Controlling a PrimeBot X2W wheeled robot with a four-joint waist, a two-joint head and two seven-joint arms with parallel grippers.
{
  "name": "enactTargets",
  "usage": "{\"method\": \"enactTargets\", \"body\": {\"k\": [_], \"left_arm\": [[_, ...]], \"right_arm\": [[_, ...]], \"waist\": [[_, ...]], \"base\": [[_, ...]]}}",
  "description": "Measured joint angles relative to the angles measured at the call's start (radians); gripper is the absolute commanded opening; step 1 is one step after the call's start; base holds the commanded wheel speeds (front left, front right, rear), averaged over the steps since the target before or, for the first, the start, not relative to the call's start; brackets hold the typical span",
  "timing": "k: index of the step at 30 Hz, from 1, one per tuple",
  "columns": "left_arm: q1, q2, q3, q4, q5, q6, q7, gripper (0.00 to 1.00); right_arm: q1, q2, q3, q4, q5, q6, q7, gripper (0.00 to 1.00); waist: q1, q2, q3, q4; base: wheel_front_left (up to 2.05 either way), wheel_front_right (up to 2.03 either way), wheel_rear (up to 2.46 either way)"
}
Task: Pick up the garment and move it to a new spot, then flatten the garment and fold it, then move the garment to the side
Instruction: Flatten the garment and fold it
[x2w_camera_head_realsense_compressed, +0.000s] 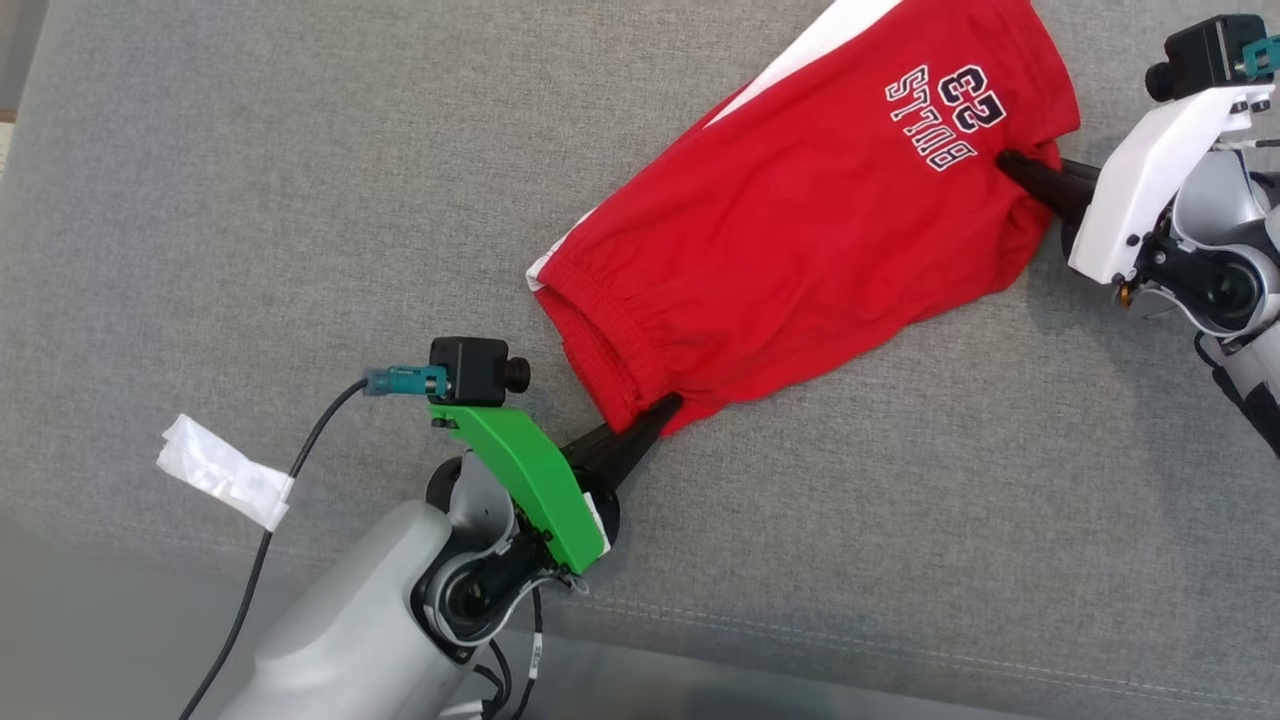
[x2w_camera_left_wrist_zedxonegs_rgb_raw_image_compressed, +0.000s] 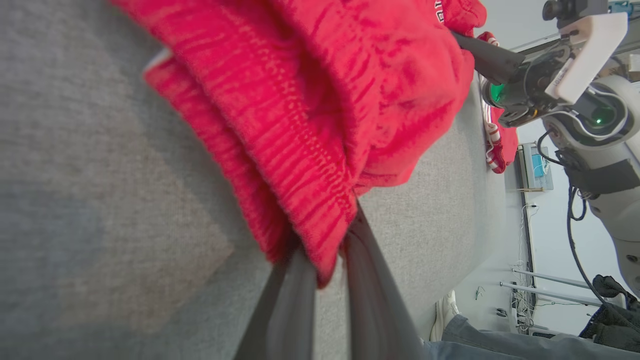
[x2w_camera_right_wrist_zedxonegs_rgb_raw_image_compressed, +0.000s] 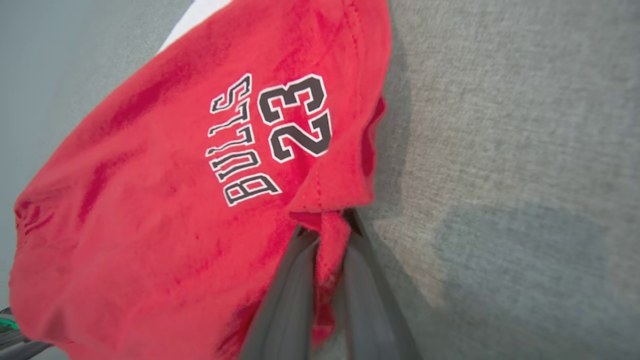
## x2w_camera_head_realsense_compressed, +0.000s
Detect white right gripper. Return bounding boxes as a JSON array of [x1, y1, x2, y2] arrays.
[[996, 83, 1277, 288]]

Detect red shorts with white trim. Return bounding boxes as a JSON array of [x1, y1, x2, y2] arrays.
[[526, 0, 1084, 439]]

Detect white tape tag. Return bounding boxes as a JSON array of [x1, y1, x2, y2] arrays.
[[156, 412, 297, 534]]

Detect black left camera cable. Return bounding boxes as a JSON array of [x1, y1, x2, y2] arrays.
[[178, 364, 453, 720]]

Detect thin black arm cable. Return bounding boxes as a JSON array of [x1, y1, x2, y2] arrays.
[[470, 586, 547, 720]]

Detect grey fabric sofa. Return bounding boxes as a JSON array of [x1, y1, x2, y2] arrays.
[[0, 0, 1280, 720]]

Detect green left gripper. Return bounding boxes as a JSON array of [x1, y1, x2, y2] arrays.
[[427, 391, 687, 578]]

